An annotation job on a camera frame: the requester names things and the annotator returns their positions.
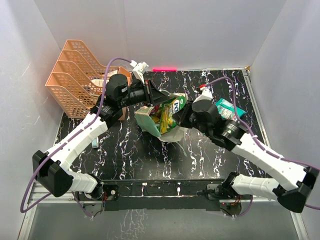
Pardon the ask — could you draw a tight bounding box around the green Fox's candy bag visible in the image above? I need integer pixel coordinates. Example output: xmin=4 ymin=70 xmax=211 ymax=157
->
xmin=158 ymin=95 xmax=187 ymax=135

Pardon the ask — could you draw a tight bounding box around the small light blue packet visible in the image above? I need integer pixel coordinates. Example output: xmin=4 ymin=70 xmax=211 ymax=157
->
xmin=91 ymin=137 xmax=99 ymax=149

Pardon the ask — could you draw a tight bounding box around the orange plastic file organizer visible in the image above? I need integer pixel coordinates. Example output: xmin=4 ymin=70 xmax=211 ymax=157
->
xmin=45 ymin=39 xmax=133 ymax=121

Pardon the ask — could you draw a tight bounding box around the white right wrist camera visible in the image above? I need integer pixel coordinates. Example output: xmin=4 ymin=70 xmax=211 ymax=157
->
xmin=194 ymin=84 xmax=213 ymax=102

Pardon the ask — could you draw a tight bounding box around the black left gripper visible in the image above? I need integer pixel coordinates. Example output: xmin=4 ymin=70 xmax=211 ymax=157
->
xmin=118 ymin=78 xmax=170 ymax=109

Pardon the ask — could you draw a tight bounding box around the red candy bag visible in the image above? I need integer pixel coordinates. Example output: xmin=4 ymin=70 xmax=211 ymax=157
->
xmin=150 ymin=104 xmax=163 ymax=117

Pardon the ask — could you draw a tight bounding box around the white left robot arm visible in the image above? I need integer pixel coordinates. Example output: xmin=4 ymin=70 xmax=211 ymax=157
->
xmin=32 ymin=73 xmax=170 ymax=200

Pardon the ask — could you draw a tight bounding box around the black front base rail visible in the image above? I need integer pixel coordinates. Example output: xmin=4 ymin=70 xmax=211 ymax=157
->
xmin=102 ymin=179 xmax=223 ymax=211

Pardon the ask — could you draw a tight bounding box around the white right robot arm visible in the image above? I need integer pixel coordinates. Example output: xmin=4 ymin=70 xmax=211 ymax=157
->
xmin=172 ymin=99 xmax=320 ymax=213

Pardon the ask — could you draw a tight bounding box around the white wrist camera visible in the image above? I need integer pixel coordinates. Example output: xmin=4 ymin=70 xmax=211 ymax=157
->
xmin=130 ymin=60 xmax=149 ymax=85
xmin=194 ymin=84 xmax=213 ymax=102

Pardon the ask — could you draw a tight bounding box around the pink tape strip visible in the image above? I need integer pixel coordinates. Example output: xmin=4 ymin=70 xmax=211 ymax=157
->
xmin=152 ymin=67 xmax=177 ymax=72

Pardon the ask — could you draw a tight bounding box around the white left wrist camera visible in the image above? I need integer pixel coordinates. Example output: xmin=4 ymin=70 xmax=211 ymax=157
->
xmin=130 ymin=60 xmax=149 ymax=85

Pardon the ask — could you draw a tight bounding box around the teal Fox's candy bag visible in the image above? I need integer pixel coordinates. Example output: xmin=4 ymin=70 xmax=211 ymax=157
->
xmin=215 ymin=98 xmax=247 ymax=121

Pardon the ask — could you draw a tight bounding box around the green paper gift bag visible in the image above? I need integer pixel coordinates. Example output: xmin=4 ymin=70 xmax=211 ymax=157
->
xmin=134 ymin=89 xmax=191 ymax=157

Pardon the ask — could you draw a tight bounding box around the white labelled packet in organizer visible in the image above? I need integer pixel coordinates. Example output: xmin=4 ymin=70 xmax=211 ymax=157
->
xmin=91 ymin=79 xmax=104 ymax=88

